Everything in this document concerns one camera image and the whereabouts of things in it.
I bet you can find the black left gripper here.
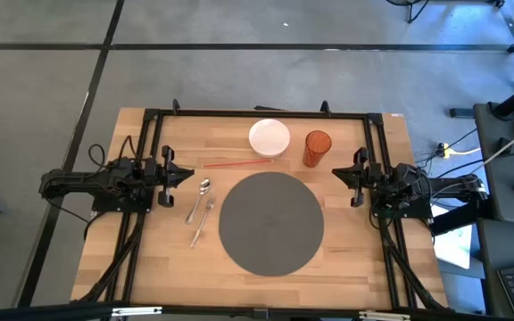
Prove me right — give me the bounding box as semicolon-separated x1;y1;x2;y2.
144;145;195;209

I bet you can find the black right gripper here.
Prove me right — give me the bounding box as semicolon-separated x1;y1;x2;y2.
331;146;386;209

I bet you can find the silver spoon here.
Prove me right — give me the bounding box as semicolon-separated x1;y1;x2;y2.
185;177;212;226

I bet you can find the orange plastic tumbler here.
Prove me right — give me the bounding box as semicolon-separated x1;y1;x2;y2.
302;129;333;169

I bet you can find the silver fork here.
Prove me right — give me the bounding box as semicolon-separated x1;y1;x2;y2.
189;195;217;250

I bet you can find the red straw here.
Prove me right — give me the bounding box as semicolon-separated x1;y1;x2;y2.
202;158;274;169

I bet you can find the white bowl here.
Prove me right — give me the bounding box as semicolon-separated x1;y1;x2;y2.
248;118;292;159

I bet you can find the round grey woven placemat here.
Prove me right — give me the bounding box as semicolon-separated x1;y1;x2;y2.
218;171;325;277

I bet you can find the white board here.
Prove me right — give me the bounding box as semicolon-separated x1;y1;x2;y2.
432;204;473;271

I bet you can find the dark grey desk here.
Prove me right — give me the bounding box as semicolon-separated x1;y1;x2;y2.
473;101;514;313

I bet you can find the black aluminium rig frame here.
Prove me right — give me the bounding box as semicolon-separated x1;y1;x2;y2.
0;98;499;321

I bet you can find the yellow cable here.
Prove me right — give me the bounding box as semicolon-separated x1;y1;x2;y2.
448;146;482;156

